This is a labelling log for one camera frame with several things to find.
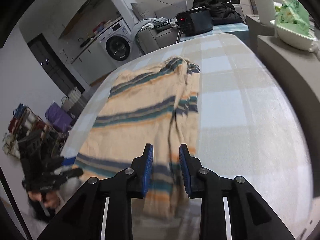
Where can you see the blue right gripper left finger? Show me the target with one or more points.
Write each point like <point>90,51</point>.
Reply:
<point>142,167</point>

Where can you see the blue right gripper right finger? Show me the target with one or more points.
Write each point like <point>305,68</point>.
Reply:
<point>190,169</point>

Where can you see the beige striped shirt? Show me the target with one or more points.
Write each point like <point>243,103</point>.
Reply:
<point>154,105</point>

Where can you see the grey clothes on sofa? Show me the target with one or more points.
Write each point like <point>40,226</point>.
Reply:
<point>157,24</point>

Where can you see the left hand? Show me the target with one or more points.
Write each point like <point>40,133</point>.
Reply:
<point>51,200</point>

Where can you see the shoe rack with shoes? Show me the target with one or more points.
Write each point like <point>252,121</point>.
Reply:
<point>28,134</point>

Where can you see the purple bag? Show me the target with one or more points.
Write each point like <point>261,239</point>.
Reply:
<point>58,118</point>

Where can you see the woven laundry basket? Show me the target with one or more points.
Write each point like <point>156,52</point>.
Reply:
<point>74,103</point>

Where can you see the checkered tablecloth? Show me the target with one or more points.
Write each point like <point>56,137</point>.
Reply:
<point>247,125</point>

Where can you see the white washing machine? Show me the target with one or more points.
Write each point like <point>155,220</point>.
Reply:
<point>116,41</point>

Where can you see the grey sofa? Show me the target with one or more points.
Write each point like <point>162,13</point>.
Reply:
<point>152,33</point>

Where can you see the black rice cooker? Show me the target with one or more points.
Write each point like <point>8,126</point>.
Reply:
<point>195,21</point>

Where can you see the teal checkered side table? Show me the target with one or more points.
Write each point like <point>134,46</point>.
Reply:
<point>240,30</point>

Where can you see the black jacket pile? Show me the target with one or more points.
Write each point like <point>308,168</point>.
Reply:
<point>222,12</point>

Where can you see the white bowl with green bag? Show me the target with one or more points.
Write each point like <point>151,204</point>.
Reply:
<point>292,25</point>

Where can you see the white paper roll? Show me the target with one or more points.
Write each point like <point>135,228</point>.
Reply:
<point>266,11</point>

